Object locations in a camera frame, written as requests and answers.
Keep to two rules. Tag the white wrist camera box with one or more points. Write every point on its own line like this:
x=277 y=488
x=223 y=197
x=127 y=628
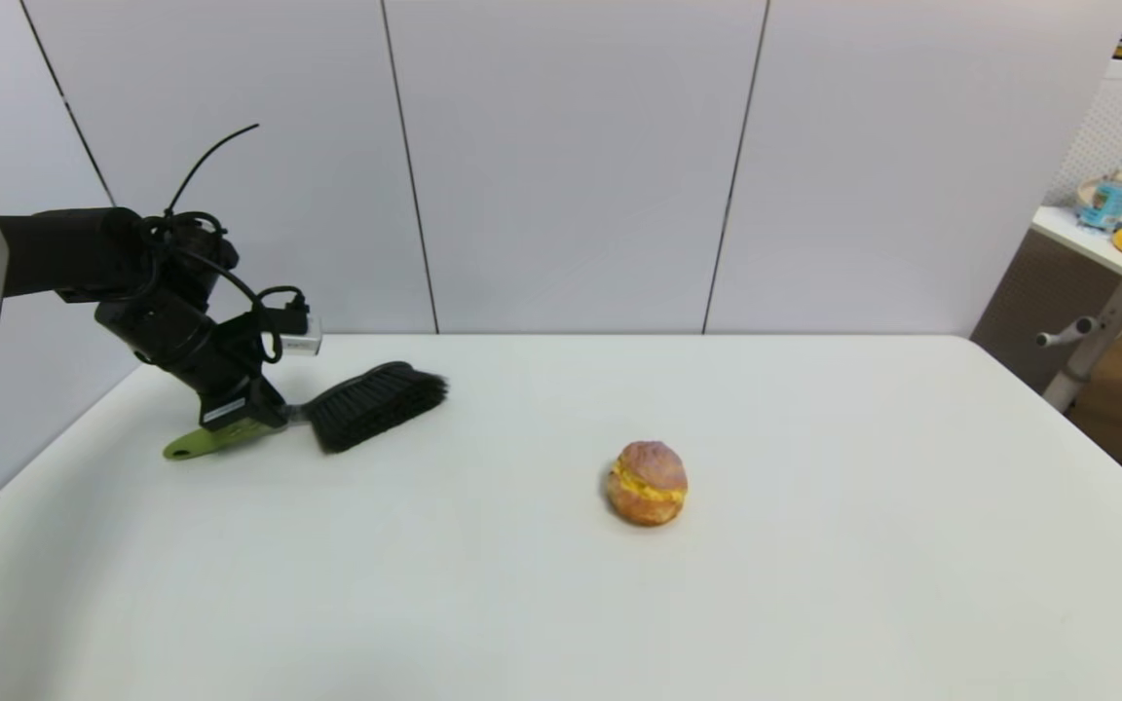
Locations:
x=301 y=336

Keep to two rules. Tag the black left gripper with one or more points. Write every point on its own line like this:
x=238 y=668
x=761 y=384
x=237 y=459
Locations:
x=171 y=336

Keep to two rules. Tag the white side table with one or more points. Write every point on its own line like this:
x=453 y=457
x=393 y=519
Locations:
x=1075 y=237

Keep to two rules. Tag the clear plastic water bottle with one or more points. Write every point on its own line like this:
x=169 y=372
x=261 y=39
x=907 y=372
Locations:
x=1114 y=198

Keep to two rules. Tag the cream puff bread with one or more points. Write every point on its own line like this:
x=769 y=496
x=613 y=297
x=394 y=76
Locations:
x=647 y=484

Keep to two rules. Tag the beige plate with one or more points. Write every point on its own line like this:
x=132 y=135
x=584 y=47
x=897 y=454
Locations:
x=1089 y=194

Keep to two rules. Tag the black and silver left robot arm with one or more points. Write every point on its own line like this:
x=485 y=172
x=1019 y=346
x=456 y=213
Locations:
x=64 y=253

